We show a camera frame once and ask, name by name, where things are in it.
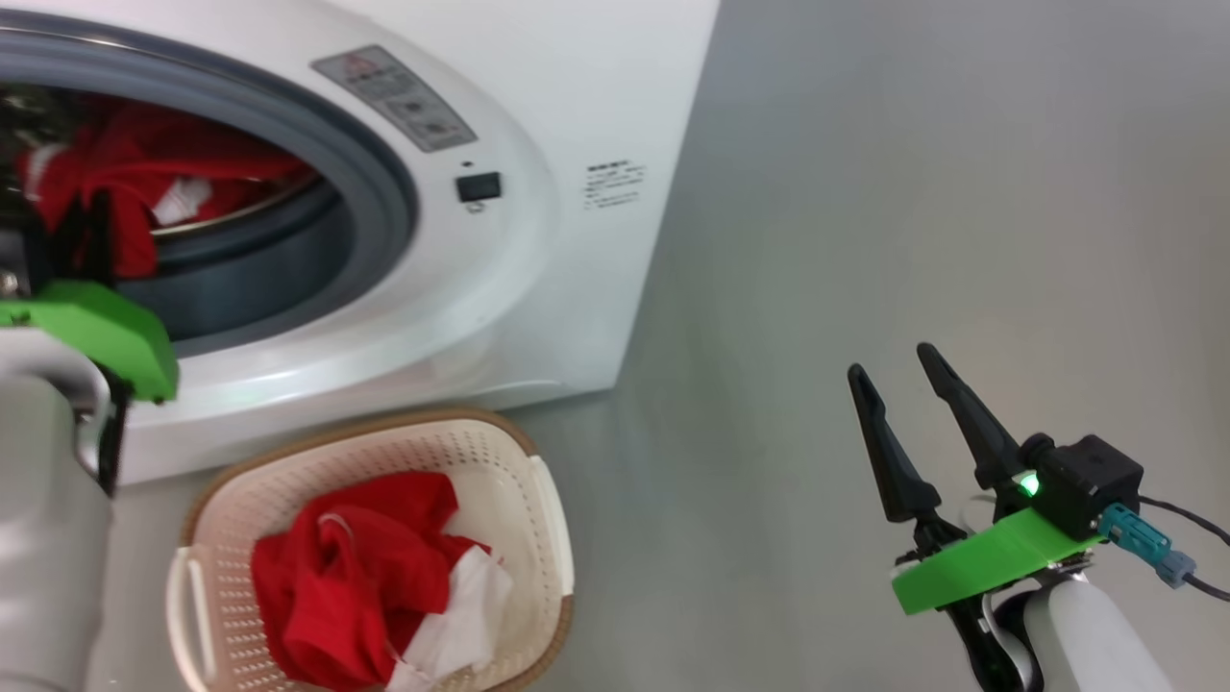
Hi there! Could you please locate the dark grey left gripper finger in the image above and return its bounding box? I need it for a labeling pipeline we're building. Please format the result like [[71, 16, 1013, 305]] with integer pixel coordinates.
[[85, 190, 114, 283], [27, 226, 80, 289]]

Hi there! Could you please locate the white front-load washing machine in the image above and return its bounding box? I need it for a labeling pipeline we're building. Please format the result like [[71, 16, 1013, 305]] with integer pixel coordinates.
[[0, 0, 722, 486]]

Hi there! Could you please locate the teal cable connector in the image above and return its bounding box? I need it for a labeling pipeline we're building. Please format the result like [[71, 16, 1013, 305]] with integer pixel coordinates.
[[1097, 504, 1197, 589]]

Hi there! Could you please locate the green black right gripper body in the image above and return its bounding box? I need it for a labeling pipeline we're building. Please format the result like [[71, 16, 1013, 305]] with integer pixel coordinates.
[[891, 507, 1106, 616]]

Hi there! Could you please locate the cream basket with brown rim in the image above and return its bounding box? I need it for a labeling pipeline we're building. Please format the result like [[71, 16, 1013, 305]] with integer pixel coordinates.
[[165, 408, 576, 692]]

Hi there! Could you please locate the small black text sticker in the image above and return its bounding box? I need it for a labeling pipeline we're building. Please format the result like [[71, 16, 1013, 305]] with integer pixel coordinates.
[[582, 159, 647, 210]]

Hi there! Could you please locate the plain red garment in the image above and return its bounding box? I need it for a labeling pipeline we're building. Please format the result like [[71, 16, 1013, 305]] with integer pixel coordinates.
[[14, 96, 318, 280]]

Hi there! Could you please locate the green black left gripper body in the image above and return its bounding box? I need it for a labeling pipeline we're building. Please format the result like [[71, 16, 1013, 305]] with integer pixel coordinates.
[[0, 281, 180, 403]]

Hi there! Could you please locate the red and white striped garment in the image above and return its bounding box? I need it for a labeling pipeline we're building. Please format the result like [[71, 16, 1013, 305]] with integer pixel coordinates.
[[252, 471, 515, 692]]

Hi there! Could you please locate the grey warning sticker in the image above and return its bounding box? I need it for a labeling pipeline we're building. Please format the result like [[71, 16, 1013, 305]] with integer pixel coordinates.
[[310, 44, 479, 154]]

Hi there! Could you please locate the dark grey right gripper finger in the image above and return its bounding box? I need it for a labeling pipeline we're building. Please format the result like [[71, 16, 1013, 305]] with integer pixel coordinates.
[[848, 363, 943, 525], [916, 342, 1024, 491]]

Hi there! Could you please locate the thin black camera cable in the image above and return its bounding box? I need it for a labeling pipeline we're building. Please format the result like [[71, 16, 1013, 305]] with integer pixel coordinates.
[[1139, 495, 1230, 604]]

